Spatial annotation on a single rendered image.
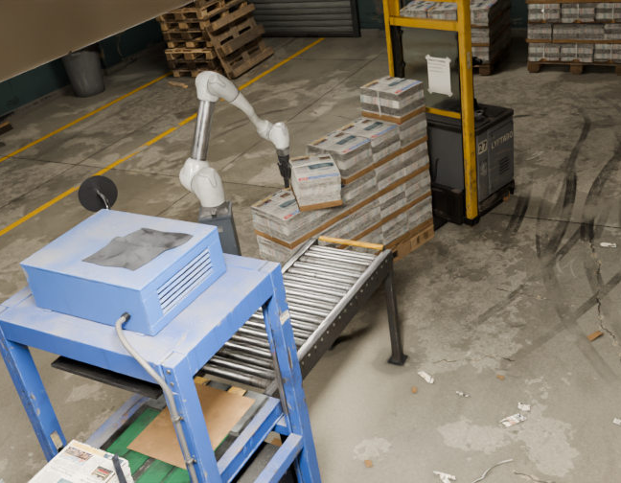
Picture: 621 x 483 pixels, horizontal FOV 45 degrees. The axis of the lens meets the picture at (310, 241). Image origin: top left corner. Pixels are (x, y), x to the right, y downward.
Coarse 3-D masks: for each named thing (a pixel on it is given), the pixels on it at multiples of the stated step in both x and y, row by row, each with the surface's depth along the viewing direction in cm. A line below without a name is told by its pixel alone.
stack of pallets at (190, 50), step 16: (208, 0) 1087; (224, 0) 1144; (240, 0) 1124; (160, 16) 1070; (176, 16) 1060; (192, 16) 1070; (208, 16) 1053; (176, 32) 1079; (192, 32) 1067; (240, 32) 1126; (176, 48) 1103; (192, 48) 1085; (208, 48) 1071; (176, 64) 1113; (192, 64) 1092; (208, 64) 1080
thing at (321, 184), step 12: (312, 168) 487; (324, 168) 486; (336, 168) 484; (300, 180) 474; (312, 180) 474; (324, 180) 476; (336, 180) 478; (300, 192) 478; (312, 192) 480; (324, 192) 482; (336, 192) 483; (300, 204) 483
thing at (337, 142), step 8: (328, 136) 531; (336, 136) 529; (344, 136) 527; (352, 136) 525; (312, 144) 522; (320, 144) 520; (328, 144) 519; (336, 144) 516; (344, 144) 514; (352, 144) 512; (360, 144) 510; (344, 152) 500
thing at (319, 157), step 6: (300, 156) 505; (306, 156) 504; (312, 156) 503; (318, 156) 503; (324, 156) 502; (330, 156) 501; (294, 162) 497; (300, 162) 497; (306, 162) 496; (312, 162) 495
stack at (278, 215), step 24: (384, 168) 535; (288, 192) 516; (360, 192) 524; (264, 216) 497; (288, 216) 484; (312, 216) 496; (336, 216) 514; (360, 216) 530; (384, 216) 549; (264, 240) 510; (288, 240) 488; (360, 240) 538; (384, 240) 557; (408, 240) 577
